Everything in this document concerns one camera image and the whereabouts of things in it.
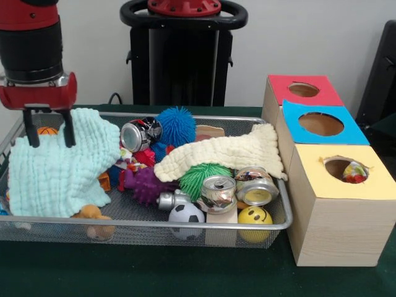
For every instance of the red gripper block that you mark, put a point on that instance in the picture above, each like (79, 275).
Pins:
(40, 97)

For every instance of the mint green waffle cloth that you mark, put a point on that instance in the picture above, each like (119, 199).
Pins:
(55, 173)

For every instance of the blue spiky puffer ball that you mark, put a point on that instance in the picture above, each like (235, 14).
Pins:
(176, 123)

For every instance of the polka dot cloth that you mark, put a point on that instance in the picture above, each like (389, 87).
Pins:
(355, 173)

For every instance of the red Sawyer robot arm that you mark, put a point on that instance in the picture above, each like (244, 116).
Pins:
(31, 46)

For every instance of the shallow mesh bin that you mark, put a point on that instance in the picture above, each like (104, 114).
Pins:
(31, 232)

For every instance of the wooden box with three holes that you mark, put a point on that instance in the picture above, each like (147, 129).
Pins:
(340, 229)

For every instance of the black crushed can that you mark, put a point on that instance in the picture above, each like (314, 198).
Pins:
(145, 130)

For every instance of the purple spiky toy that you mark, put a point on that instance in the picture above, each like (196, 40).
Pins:
(148, 185)

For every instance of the green spiky puffer ball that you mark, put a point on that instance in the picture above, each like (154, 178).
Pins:
(195, 179)

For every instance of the small soccer ball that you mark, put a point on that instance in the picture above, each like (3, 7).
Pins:
(185, 216)

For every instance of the dark green table cloth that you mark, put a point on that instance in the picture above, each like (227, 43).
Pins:
(154, 272)

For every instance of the silver crushed can pull tab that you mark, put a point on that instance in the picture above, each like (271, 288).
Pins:
(216, 195)

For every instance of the cream waffle cloth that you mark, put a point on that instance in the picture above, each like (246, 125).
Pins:
(235, 148)

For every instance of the crushed can yellow base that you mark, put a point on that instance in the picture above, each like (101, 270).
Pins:
(256, 188)

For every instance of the yellow smiley ball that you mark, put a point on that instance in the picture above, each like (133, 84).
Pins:
(255, 216)

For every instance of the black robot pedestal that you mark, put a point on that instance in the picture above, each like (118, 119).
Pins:
(179, 68)

